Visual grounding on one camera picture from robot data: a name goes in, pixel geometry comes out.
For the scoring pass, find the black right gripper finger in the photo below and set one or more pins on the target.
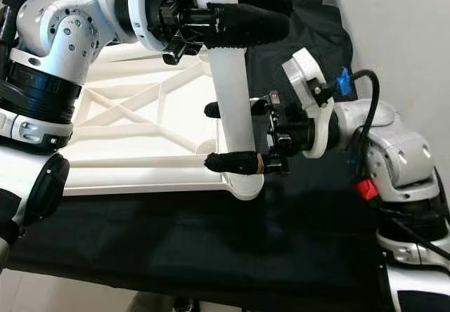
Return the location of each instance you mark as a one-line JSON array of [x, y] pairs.
[[212, 109], [228, 163]]

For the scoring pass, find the white plastic table leg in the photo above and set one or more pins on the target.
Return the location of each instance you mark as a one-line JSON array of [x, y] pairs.
[[232, 80]]

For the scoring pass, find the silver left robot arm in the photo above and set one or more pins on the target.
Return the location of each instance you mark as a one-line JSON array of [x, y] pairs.
[[63, 38]]

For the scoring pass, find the tan rubber band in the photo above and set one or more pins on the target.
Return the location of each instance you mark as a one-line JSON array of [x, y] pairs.
[[260, 164]]

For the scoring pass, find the white plastic table top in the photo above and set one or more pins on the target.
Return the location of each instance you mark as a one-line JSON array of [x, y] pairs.
[[148, 115]]

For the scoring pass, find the black table cloth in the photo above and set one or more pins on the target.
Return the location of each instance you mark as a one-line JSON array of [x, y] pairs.
[[183, 242]]

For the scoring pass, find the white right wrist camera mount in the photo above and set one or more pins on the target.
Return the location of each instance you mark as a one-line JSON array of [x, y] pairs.
[[302, 69]]

